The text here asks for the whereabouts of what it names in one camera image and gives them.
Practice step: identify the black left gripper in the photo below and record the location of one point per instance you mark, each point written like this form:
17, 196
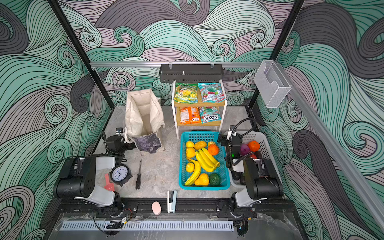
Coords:
125, 144

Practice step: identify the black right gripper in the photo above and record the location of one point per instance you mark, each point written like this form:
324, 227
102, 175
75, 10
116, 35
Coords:
225, 140

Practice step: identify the orange fruit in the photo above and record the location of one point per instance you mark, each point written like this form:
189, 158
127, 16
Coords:
213, 149

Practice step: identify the beige canvas grocery bag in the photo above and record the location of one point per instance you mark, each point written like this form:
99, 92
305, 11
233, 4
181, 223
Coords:
144, 120

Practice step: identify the single yellow banana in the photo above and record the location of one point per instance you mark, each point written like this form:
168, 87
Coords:
196, 173

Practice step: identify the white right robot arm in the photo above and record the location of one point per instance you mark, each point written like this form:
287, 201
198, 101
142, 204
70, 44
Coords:
252, 167

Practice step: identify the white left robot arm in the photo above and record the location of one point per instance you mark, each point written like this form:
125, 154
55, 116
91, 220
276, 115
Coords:
77, 178

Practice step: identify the green Fox's candy bag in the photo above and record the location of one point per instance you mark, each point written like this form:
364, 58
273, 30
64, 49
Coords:
209, 114

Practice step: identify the orange Fox's candy bag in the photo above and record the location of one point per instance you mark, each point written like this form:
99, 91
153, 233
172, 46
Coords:
189, 115

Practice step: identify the green-red candy bag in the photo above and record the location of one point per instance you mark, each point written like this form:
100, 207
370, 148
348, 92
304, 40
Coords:
211, 92

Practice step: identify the yellow-green candy bag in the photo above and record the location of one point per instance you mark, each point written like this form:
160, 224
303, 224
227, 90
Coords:
186, 93

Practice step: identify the purple onion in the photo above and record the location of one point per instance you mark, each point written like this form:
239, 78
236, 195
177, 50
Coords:
245, 149

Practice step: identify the orange tangerine in white basket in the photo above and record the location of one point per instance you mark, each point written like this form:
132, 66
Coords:
254, 146

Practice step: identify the white plastic basket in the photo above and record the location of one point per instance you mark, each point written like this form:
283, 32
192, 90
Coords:
265, 150

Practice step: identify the black alarm clock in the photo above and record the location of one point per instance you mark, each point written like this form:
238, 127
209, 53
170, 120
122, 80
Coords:
120, 174

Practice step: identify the teal plastic basket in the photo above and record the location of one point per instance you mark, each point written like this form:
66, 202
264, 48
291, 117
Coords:
188, 139

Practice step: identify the yellow potato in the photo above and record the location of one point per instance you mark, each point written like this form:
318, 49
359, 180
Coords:
199, 145

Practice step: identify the yellow banana bunch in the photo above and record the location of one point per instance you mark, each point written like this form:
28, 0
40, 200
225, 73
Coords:
206, 160

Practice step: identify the pink plastic scoop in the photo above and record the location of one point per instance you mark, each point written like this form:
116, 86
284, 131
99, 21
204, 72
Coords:
109, 184

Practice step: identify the green avocado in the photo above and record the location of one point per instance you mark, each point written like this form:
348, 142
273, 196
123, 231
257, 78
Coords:
214, 180

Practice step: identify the yellow lemon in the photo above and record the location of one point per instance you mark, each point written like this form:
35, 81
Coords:
190, 167
190, 152

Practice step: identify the yellow pear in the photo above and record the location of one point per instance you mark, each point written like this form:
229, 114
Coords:
202, 181

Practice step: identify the yellow lemon front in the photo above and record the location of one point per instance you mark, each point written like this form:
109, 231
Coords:
190, 167

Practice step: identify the white wooden two-tier shelf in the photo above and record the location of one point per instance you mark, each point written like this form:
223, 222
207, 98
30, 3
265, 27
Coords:
176, 110

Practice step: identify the pink eraser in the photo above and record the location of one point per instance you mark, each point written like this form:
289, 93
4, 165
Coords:
156, 208

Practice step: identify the white stapler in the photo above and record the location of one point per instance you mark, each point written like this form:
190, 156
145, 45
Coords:
171, 201

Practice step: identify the black handled screwdriver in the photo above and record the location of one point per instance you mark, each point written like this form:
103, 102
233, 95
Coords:
138, 181

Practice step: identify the clear acrylic wall holder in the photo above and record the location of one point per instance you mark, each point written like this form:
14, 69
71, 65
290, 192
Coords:
272, 83

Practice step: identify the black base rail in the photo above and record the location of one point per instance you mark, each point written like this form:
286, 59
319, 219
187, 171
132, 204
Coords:
221, 208

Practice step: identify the white slotted cable duct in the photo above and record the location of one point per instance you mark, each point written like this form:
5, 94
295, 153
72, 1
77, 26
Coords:
150, 226

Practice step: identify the black wall shelf tray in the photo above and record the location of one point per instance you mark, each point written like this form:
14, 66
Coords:
191, 73

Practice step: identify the silver aluminium rail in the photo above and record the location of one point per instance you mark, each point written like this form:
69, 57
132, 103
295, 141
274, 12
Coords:
135, 64

